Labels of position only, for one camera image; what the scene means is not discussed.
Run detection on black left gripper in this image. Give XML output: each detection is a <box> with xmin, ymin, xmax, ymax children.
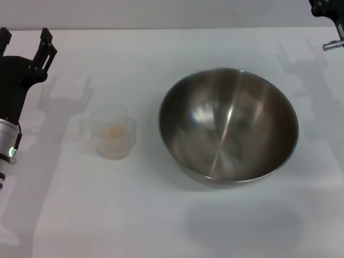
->
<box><xmin>0</xmin><ymin>26</ymin><xmax>59</xmax><ymax>126</ymax></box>

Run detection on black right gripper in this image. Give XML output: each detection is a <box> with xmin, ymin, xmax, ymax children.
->
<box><xmin>309</xmin><ymin>0</ymin><xmax>344</xmax><ymax>41</ymax></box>

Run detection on clear plastic measuring cup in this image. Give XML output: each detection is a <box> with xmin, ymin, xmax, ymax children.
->
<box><xmin>80</xmin><ymin>105</ymin><xmax>137</xmax><ymax>161</ymax></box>

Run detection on white rice grains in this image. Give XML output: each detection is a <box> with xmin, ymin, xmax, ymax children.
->
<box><xmin>101</xmin><ymin>125</ymin><xmax>127</xmax><ymax>159</ymax></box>

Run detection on stainless steel mixing bowl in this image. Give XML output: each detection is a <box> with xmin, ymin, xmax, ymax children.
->
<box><xmin>157</xmin><ymin>67</ymin><xmax>299</xmax><ymax>189</ymax></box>

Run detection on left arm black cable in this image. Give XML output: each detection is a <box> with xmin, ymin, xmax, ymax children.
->
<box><xmin>10</xmin><ymin>122</ymin><xmax>23</xmax><ymax>164</ymax></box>

